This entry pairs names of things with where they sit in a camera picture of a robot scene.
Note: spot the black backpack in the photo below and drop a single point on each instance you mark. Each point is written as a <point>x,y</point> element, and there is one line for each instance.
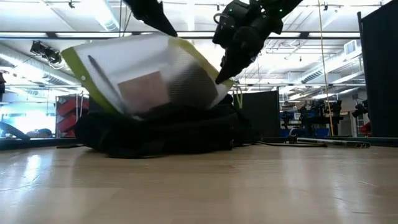
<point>155,133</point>

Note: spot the black ceiling spotlight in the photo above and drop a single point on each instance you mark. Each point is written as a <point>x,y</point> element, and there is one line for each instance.
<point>46,53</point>

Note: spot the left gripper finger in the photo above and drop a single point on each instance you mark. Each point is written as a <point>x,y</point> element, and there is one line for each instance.
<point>152,14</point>

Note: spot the black partition panel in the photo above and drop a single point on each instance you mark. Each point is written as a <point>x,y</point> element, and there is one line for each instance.
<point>382,77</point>

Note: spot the grey calculator with white keys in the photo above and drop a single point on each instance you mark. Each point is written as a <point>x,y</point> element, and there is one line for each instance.
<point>192,87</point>

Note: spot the background robot workstation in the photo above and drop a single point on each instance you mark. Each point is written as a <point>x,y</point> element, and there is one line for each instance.
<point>314,119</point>

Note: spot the yellow pole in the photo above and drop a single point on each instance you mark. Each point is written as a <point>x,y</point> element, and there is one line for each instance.
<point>325,77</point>

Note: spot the red background object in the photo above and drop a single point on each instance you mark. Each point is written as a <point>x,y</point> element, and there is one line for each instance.
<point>366,129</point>

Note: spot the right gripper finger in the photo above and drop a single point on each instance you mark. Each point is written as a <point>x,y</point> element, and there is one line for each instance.
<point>236,67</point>

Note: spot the white mesh pouch yellow trim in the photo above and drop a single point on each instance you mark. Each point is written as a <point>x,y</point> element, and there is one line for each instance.
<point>130,56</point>

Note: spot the black pen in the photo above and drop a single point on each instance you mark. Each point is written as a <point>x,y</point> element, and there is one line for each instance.
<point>102,77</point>

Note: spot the background black robot arm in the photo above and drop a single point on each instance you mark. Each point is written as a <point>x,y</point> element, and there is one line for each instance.
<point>360,109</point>

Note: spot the red storage rack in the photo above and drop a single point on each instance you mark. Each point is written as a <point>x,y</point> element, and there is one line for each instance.
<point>70,112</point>

